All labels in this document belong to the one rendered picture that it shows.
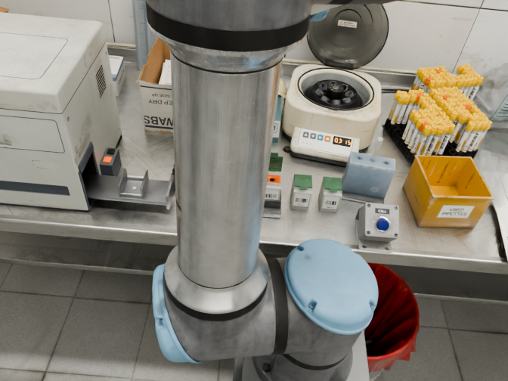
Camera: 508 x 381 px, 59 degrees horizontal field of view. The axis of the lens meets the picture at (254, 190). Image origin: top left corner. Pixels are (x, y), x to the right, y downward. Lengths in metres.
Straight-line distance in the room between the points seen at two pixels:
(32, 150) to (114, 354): 1.04
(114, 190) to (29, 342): 1.03
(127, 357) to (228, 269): 1.37
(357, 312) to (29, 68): 0.69
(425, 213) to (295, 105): 0.39
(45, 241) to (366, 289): 1.43
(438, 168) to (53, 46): 0.86
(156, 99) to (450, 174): 0.73
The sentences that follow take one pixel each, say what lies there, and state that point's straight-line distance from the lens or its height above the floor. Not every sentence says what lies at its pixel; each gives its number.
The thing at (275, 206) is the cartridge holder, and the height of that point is 0.89.
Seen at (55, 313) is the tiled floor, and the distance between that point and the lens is 1.95.
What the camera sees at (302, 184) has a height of 0.94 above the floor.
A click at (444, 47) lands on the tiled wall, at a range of 1.50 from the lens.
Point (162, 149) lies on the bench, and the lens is 1.15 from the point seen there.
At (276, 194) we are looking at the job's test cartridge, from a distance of 0.97.
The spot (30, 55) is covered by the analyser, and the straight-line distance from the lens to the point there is 0.95.
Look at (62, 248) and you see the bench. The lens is 1.78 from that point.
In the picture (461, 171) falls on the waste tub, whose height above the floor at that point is 0.93.
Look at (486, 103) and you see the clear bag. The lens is 1.46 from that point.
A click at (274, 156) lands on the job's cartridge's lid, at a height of 0.99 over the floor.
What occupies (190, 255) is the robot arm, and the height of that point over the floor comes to 1.25.
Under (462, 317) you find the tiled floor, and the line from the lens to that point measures 2.10.
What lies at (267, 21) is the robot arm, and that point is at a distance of 0.29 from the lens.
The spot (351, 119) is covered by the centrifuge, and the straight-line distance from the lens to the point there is 1.12.
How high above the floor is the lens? 1.61
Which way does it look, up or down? 45 degrees down
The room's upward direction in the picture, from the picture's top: 6 degrees clockwise
